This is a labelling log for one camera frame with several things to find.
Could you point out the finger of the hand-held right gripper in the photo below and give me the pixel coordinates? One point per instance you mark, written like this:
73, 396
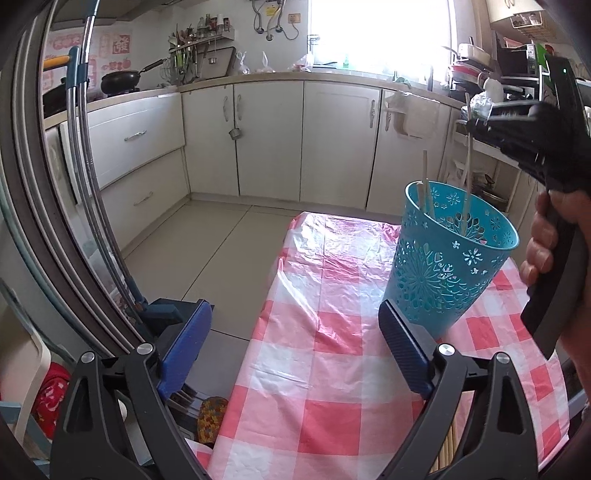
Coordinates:
512, 131

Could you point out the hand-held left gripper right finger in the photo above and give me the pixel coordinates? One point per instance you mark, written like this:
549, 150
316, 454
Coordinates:
406, 346

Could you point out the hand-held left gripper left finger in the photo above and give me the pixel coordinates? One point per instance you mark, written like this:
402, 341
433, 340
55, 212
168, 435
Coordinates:
184, 350

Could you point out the wooden chopstick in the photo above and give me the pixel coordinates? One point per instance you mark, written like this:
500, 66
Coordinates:
421, 196
467, 175
427, 184

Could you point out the teal perforated plastic basket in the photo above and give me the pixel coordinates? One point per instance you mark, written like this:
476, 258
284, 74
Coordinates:
429, 277

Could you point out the pile of wooden chopsticks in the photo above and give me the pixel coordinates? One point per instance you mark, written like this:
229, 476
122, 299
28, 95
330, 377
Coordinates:
449, 438

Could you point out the utensil rack with utensils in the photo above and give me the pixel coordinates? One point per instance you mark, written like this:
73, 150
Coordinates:
184, 55

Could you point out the person's right hand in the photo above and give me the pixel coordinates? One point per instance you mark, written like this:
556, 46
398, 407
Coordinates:
540, 240

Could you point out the plastic bag of vegetables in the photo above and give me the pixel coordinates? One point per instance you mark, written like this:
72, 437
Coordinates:
480, 104

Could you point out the white rolling trolley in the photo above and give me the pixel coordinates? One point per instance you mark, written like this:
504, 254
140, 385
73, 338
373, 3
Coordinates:
459, 161

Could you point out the steel pot with lid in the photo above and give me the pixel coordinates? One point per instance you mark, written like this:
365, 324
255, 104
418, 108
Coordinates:
489, 189

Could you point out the black microwave oven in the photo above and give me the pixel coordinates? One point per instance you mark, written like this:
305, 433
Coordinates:
515, 60

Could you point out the colourful slipper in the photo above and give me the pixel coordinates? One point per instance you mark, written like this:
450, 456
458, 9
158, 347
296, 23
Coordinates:
210, 417

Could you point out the green box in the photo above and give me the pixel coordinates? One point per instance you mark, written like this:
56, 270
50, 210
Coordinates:
540, 62

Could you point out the pink checked plastic tablecloth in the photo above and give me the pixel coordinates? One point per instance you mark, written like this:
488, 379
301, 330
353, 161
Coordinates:
323, 346

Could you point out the black faucet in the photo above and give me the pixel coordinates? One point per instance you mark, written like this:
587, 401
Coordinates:
431, 76

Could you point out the white cabinet door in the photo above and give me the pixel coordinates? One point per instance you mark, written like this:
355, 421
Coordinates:
210, 138
415, 175
268, 138
339, 143

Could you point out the white hanging bin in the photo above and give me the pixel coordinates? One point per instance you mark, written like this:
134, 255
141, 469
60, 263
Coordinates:
404, 115

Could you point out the red cloth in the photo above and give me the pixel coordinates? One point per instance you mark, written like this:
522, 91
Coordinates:
50, 399

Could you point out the white chair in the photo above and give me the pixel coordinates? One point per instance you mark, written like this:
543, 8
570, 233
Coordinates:
32, 369

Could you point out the white deep drawer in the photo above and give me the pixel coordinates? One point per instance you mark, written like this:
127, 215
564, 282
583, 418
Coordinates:
138, 201

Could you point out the kitchen window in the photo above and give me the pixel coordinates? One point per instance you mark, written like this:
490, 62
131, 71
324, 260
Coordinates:
378, 32

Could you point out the clear plastic bag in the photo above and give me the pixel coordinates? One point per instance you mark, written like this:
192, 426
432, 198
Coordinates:
241, 64
302, 62
265, 64

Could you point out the small metal cup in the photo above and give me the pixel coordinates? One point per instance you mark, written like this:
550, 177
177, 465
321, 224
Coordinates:
234, 134

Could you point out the white shallow drawer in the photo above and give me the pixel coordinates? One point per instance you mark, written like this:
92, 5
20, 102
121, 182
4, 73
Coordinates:
134, 134

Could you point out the grey water heater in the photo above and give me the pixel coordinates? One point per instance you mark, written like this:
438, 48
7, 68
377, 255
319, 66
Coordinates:
268, 14

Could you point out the metal tray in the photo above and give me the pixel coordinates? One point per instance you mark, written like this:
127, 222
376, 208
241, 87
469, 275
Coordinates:
218, 62

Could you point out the row of spice bottles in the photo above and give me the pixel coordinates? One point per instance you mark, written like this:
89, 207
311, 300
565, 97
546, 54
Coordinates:
212, 25

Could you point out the dark sliding door frame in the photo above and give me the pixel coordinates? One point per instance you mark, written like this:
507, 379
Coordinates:
32, 207

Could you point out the wall socket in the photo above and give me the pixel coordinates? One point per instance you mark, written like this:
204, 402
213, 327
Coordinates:
294, 18

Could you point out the red wall stickers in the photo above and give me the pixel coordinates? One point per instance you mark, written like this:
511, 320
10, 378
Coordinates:
69, 46

